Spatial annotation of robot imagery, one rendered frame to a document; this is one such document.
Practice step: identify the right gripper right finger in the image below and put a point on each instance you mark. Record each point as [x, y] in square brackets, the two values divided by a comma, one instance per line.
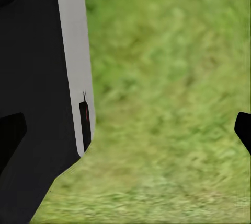
[243, 129]

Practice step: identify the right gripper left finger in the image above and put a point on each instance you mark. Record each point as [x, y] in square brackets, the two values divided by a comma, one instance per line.
[12, 130]

